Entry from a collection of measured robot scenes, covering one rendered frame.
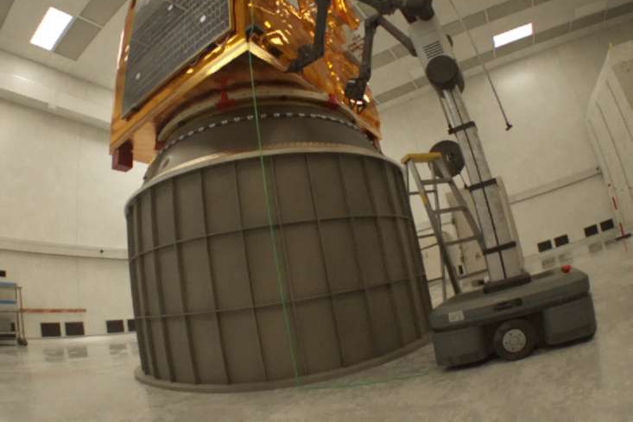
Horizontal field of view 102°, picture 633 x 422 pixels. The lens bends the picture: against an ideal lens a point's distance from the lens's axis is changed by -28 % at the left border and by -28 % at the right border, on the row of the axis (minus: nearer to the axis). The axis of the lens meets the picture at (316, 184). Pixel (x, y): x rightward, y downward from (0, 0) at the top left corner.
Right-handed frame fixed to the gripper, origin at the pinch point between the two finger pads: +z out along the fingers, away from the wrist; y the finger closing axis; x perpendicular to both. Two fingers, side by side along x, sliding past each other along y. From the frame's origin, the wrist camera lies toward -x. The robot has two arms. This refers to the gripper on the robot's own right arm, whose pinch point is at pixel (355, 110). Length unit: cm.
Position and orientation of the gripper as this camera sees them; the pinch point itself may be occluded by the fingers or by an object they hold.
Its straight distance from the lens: 220.5
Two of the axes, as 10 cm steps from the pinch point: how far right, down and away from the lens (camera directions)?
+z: -2.6, 9.6, -0.2
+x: 8.0, 2.1, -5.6
